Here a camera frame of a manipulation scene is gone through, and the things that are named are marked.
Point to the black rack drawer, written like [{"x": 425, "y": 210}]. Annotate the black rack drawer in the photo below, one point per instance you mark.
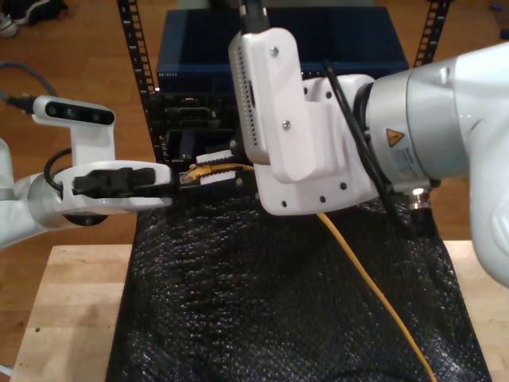
[{"x": 214, "y": 139}]

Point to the black rack server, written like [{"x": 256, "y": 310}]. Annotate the black rack server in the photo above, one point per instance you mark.
[{"x": 191, "y": 107}]

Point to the black bubble wrap mat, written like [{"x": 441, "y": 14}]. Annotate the black bubble wrap mat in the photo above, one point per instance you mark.
[{"x": 258, "y": 318}]

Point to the dark sneaker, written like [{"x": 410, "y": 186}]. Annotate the dark sneaker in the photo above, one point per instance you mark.
[{"x": 40, "y": 10}]

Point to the white sneaker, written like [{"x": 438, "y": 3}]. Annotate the white sneaker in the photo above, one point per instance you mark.
[{"x": 7, "y": 26}]

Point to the small blue floor object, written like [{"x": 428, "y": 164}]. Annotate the small blue floor object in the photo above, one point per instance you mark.
[{"x": 496, "y": 6}]

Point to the blue network switch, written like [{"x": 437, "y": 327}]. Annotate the blue network switch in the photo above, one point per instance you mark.
[{"x": 191, "y": 40}]

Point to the black rack frame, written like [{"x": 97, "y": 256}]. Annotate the black rack frame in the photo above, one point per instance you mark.
[{"x": 130, "y": 40}]

